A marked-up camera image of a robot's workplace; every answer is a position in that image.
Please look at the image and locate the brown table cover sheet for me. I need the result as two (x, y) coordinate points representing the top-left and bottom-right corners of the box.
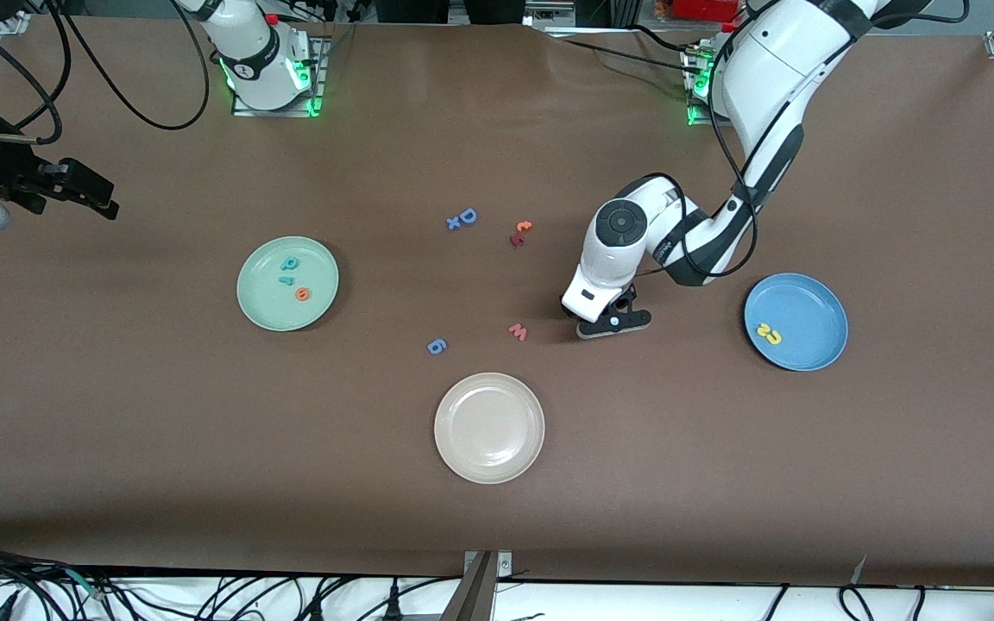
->
(0, 16), (994, 587)

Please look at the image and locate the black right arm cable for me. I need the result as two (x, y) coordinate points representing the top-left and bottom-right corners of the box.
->
(0, 0), (211, 146)

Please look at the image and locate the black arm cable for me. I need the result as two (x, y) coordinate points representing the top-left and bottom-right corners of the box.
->
(633, 86), (761, 281)
(0, 0), (211, 146)

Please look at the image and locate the red box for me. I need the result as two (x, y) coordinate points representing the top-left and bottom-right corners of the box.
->
(668, 0), (741, 23)

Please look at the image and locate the teal floor cable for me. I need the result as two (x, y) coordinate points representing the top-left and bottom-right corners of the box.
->
(66, 568), (108, 602)

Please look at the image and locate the beige plate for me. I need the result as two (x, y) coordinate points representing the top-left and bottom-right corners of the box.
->
(433, 372), (546, 486)

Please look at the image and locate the thin black table cable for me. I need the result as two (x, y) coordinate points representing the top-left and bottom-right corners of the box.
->
(631, 24), (705, 54)
(559, 38), (709, 74)

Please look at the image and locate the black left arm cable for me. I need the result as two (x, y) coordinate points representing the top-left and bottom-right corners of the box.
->
(633, 86), (761, 281)

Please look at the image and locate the blue plate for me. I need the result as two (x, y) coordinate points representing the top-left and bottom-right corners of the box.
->
(743, 273), (849, 373)

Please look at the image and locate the pale green plate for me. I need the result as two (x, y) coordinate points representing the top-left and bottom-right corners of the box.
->
(236, 235), (340, 332)

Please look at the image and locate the metal table edge bracket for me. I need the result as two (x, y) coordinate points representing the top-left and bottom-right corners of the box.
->
(441, 550), (513, 621)

